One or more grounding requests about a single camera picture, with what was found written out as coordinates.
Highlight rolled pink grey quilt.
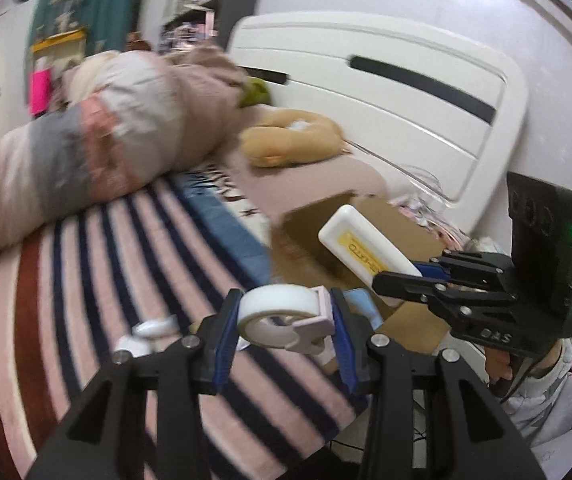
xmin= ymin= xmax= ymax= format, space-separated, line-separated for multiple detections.
xmin=0 ymin=50 xmax=189 ymax=272

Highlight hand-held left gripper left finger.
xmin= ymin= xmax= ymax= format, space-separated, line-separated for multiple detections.
xmin=25 ymin=287 xmax=245 ymax=480

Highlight small white plastic object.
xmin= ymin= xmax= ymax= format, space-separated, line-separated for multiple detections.
xmin=115 ymin=314 xmax=183 ymax=358

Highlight person's right forearm grey sleeve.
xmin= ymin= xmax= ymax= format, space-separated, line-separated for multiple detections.
xmin=500 ymin=337 xmax=572 ymax=453

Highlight teal curtain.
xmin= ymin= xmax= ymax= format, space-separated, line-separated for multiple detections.
xmin=30 ymin=0 xmax=143 ymax=57

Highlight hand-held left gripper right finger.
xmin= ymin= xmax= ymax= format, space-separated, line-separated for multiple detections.
xmin=330 ymin=287 xmax=549 ymax=480

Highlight green plush toy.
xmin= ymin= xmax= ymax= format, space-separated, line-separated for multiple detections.
xmin=238 ymin=76 xmax=273 ymax=109

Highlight beige crumpled garment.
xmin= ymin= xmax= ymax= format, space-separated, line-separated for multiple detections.
xmin=165 ymin=46 xmax=253 ymax=163

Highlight black cable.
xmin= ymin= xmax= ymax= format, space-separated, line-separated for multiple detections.
xmin=330 ymin=427 xmax=434 ymax=458

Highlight light blue packet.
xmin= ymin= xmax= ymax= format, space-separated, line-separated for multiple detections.
xmin=343 ymin=287 xmax=385 ymax=332

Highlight pink bed sheet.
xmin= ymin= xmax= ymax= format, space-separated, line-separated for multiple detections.
xmin=220 ymin=147 xmax=391 ymax=226

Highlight white bed headboard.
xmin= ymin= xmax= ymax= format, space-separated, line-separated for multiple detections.
xmin=227 ymin=10 xmax=530 ymax=241

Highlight pink bottle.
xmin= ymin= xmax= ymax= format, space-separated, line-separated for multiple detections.
xmin=29 ymin=67 xmax=53 ymax=117

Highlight white tape dispenser pink holder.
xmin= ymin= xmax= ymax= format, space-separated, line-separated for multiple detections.
xmin=236 ymin=284 xmax=337 ymax=362

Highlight striped blanket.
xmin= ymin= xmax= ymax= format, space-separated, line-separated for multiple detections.
xmin=0 ymin=169 xmax=369 ymax=480

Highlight person's right hand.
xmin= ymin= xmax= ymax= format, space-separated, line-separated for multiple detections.
xmin=484 ymin=349 xmax=516 ymax=393

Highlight white tube yellow label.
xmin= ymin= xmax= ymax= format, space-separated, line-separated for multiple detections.
xmin=318 ymin=204 xmax=423 ymax=307

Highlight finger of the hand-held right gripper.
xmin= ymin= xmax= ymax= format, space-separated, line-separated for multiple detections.
xmin=372 ymin=271 xmax=519 ymax=333
xmin=412 ymin=249 xmax=506 ymax=288

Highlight brown plush toy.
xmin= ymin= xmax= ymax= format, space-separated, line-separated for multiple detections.
xmin=239 ymin=108 xmax=349 ymax=169

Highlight brown cardboard box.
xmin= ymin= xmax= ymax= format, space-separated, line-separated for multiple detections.
xmin=270 ymin=190 xmax=460 ymax=357

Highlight cluttered bookshelf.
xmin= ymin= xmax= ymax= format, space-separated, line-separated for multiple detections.
xmin=158 ymin=0 xmax=239 ymax=52

